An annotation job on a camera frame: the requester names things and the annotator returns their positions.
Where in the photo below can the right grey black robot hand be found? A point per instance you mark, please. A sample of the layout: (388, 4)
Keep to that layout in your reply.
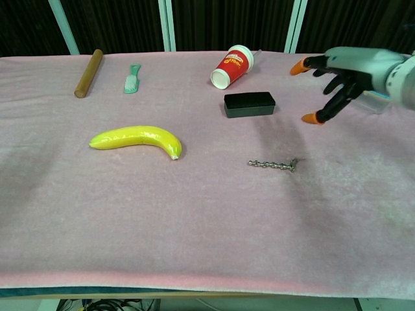
(356, 64)

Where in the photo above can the silver metal chain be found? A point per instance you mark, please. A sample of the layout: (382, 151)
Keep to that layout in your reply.
(269, 164)

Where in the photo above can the brown wooden rolling pin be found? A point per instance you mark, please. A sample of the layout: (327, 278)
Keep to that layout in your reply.
(88, 74)

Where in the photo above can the black pleated curtain panel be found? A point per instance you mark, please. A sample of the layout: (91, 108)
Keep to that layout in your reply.
(233, 22)
(356, 19)
(26, 26)
(113, 26)

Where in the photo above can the clear drinking straw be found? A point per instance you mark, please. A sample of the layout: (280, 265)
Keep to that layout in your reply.
(258, 54)

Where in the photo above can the black rectangular box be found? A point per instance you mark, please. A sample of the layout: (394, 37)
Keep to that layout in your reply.
(249, 103)

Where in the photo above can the red paper cup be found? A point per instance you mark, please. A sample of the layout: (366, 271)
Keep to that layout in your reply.
(233, 66)

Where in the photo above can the green plastic brush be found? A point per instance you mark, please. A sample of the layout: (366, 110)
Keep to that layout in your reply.
(132, 82)

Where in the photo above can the yellow toy banana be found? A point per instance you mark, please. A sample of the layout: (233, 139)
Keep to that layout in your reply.
(136, 137)

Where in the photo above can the pink table cloth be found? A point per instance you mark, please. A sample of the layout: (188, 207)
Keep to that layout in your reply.
(162, 210)

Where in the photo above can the white partition post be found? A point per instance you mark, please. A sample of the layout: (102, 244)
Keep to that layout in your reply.
(167, 26)
(295, 26)
(65, 29)

